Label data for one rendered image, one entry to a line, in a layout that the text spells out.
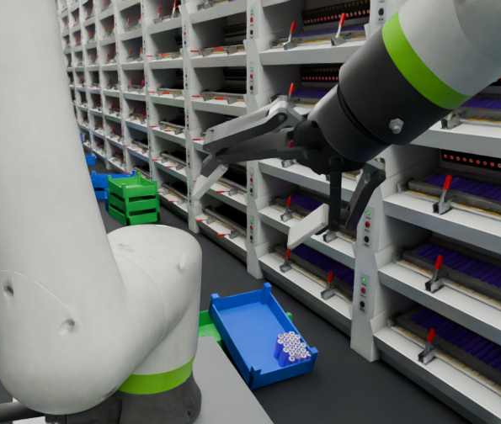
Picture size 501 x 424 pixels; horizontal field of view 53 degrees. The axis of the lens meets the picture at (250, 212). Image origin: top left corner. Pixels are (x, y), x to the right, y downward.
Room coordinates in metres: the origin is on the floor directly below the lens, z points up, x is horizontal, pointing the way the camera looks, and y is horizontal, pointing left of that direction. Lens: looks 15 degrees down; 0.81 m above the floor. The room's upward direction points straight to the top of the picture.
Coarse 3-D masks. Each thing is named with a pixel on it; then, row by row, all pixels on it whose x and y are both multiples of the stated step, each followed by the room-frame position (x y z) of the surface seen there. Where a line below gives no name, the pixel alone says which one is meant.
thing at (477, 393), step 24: (384, 312) 1.32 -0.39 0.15; (408, 312) 1.36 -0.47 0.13; (432, 312) 1.31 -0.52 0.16; (384, 336) 1.28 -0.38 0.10; (408, 336) 1.26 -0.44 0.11; (432, 336) 1.15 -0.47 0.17; (456, 336) 1.19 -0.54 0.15; (480, 336) 1.17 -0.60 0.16; (408, 360) 1.18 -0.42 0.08; (432, 360) 1.15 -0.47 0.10; (456, 360) 1.13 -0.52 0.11; (480, 360) 1.10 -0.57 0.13; (432, 384) 1.12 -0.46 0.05; (456, 384) 1.05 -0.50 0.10; (480, 384) 1.04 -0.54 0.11; (480, 408) 0.98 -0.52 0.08
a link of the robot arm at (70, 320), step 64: (0, 0) 0.41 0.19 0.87; (0, 64) 0.40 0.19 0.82; (64, 64) 0.45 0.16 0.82; (0, 128) 0.39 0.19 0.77; (64, 128) 0.43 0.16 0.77; (0, 192) 0.39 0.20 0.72; (64, 192) 0.41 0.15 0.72; (0, 256) 0.39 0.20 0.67; (64, 256) 0.39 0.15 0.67; (0, 320) 0.38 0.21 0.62; (64, 320) 0.38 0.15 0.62; (128, 320) 0.42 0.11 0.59; (64, 384) 0.37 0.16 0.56
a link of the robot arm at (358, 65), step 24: (360, 48) 0.45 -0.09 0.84; (384, 48) 0.41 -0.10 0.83; (360, 72) 0.42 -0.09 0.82; (384, 72) 0.41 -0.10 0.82; (360, 96) 0.42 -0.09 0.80; (384, 96) 0.41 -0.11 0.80; (408, 96) 0.40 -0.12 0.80; (360, 120) 0.42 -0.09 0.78; (384, 120) 0.41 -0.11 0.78; (408, 120) 0.41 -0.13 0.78; (432, 120) 0.42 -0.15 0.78
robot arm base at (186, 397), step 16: (192, 384) 0.58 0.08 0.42; (112, 400) 0.54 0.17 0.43; (128, 400) 0.53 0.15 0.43; (144, 400) 0.53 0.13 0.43; (160, 400) 0.53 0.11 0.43; (176, 400) 0.55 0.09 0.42; (192, 400) 0.57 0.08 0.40; (0, 416) 0.51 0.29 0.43; (16, 416) 0.51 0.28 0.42; (32, 416) 0.52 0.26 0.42; (48, 416) 0.52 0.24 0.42; (64, 416) 0.52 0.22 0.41; (80, 416) 0.52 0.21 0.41; (96, 416) 0.53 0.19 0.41; (112, 416) 0.54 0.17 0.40; (128, 416) 0.52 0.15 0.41; (144, 416) 0.52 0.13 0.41; (160, 416) 0.53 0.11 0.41; (176, 416) 0.54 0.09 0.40; (192, 416) 0.55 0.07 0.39
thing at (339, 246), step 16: (272, 192) 1.95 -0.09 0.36; (288, 192) 1.99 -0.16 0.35; (304, 192) 1.93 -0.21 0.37; (272, 208) 1.92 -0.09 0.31; (288, 208) 1.78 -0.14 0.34; (304, 208) 1.80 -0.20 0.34; (272, 224) 1.84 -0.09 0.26; (288, 224) 1.74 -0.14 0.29; (320, 240) 1.56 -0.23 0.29; (336, 240) 1.53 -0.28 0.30; (352, 240) 1.49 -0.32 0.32; (336, 256) 1.48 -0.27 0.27; (352, 256) 1.41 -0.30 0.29
